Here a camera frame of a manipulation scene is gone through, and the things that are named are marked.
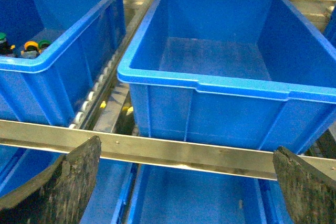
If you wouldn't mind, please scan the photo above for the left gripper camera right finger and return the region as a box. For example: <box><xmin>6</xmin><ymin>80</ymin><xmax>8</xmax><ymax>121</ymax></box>
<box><xmin>272</xmin><ymin>146</ymin><xmax>335</xmax><ymax>223</ymax></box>

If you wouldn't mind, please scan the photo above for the metal divider rail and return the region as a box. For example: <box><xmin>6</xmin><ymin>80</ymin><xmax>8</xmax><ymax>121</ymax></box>
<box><xmin>86</xmin><ymin>2</ymin><xmax>149</xmax><ymax>133</ymax></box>

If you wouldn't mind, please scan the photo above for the yellow button tilted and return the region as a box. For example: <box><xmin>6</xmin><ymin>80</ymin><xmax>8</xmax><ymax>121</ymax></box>
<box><xmin>20</xmin><ymin>41</ymin><xmax>39</xmax><ymax>59</ymax></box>

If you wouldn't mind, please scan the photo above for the metal shelf front rail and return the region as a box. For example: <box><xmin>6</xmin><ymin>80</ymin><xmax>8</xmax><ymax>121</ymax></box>
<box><xmin>0</xmin><ymin>119</ymin><xmax>336</xmax><ymax>182</ymax></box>

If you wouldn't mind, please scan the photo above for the green button middle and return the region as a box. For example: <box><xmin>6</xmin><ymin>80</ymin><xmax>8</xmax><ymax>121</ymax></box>
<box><xmin>38</xmin><ymin>39</ymin><xmax>51</xmax><ymax>54</ymax></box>

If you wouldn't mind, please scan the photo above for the lower shelf blue bin left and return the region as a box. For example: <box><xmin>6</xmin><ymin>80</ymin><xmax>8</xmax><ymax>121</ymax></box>
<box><xmin>1</xmin><ymin>145</ymin><xmax>132</xmax><ymax>223</ymax></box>

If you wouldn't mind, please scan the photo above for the white roller track centre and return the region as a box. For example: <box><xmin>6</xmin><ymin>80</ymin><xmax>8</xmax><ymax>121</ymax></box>
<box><xmin>68</xmin><ymin>50</ymin><xmax>121</xmax><ymax>129</ymax></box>

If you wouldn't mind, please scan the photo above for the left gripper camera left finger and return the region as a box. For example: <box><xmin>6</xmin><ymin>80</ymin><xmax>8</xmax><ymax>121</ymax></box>
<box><xmin>1</xmin><ymin>136</ymin><xmax>101</xmax><ymax>223</ymax></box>

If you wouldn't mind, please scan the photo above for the blue bin far right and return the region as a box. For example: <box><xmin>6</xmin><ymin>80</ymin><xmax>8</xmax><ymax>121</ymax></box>
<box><xmin>323</xmin><ymin>6</ymin><xmax>335</xmax><ymax>47</ymax></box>

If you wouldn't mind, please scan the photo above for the empty blue target bin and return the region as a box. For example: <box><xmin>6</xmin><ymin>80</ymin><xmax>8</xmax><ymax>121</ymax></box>
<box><xmin>118</xmin><ymin>0</ymin><xmax>335</xmax><ymax>154</ymax></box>

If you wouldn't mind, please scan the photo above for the green button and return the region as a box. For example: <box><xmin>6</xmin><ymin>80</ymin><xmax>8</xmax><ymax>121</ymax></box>
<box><xmin>38</xmin><ymin>39</ymin><xmax>51</xmax><ymax>54</ymax></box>
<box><xmin>0</xmin><ymin>32</ymin><xmax>16</xmax><ymax>58</ymax></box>

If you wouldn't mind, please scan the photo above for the blue bin with buttons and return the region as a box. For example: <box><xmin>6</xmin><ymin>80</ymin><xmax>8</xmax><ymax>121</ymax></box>
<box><xmin>1</xmin><ymin>0</ymin><xmax>126</xmax><ymax>126</ymax></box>

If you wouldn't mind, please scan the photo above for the green button far left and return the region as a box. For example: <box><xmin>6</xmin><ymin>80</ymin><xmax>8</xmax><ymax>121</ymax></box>
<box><xmin>0</xmin><ymin>32</ymin><xmax>16</xmax><ymax>58</ymax></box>

